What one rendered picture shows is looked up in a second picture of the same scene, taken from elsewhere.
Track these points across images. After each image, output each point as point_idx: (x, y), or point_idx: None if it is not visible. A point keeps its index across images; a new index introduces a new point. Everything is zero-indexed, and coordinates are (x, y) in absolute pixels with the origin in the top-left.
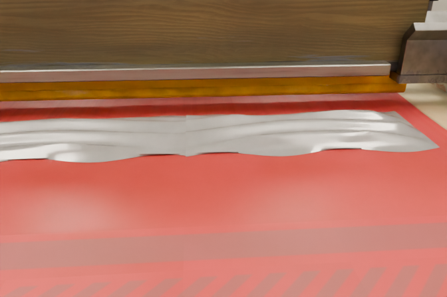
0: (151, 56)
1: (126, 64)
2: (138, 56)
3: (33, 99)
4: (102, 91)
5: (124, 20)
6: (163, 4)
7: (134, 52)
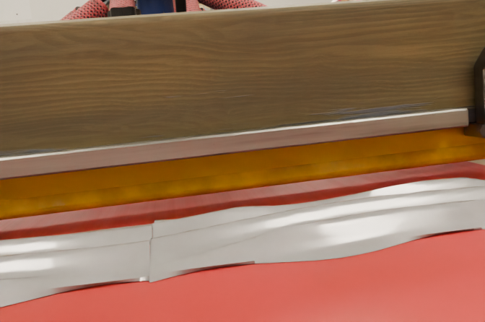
0: (92, 133)
1: (51, 151)
2: (71, 136)
3: None
4: (13, 203)
5: (45, 79)
6: (107, 50)
7: (64, 130)
